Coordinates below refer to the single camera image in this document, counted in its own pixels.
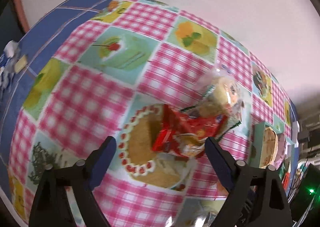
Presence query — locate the beige orange pastry packet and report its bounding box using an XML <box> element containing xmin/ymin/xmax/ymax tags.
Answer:
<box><xmin>259</xmin><ymin>127</ymin><xmax>278</xmax><ymax>168</ymax></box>

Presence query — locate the pink swiss roll packet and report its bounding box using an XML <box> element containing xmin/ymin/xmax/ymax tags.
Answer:
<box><xmin>274</xmin><ymin>133</ymin><xmax>287</xmax><ymax>168</ymax></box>

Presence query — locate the green edged clear cake packet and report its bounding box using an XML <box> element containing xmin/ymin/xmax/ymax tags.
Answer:
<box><xmin>181</xmin><ymin>82</ymin><xmax>242</xmax><ymax>141</ymax></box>

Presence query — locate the red cartoon snack packet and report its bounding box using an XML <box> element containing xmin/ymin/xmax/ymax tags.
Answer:
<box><xmin>152</xmin><ymin>104</ymin><xmax>227</xmax><ymax>158</ymax></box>

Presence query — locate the clear steamed cake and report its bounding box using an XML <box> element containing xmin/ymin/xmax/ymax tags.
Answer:
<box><xmin>197</xmin><ymin>67</ymin><xmax>243</xmax><ymax>120</ymax></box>

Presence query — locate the orange red wafer packet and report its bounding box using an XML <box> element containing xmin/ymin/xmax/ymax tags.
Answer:
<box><xmin>282</xmin><ymin>172</ymin><xmax>290</xmax><ymax>190</ymax></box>

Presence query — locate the dark green biscuit packet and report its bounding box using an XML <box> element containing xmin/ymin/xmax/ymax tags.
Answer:
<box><xmin>277</xmin><ymin>162</ymin><xmax>286</xmax><ymax>181</ymax></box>

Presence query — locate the teal rimmed white tray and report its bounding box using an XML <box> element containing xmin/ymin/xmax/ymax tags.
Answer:
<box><xmin>249</xmin><ymin>121</ymin><xmax>299</xmax><ymax>197</ymax></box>

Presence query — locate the black power adapter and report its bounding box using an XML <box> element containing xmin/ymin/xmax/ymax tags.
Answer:
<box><xmin>297</xmin><ymin>130</ymin><xmax>310</xmax><ymax>144</ymax></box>

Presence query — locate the white power strip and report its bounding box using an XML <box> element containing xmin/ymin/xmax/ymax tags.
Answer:
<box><xmin>292</xmin><ymin>121</ymin><xmax>300</xmax><ymax>148</ymax></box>

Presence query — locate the pink checkered picture tablecloth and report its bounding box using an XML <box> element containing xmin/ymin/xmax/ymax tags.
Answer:
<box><xmin>1</xmin><ymin>0</ymin><xmax>297</xmax><ymax>226</ymax></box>

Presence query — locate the small white eraser block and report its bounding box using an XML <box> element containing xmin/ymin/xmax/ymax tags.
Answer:
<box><xmin>14</xmin><ymin>55</ymin><xmax>28</xmax><ymax>74</ymax></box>

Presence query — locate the blue white crumpled wrapper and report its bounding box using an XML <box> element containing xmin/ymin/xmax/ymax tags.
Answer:
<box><xmin>1</xmin><ymin>41</ymin><xmax>21</xmax><ymax>99</ymax></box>

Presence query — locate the blue plaid cloth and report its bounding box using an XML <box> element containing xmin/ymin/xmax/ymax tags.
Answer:
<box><xmin>0</xmin><ymin>0</ymin><xmax>121</xmax><ymax>168</ymax></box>

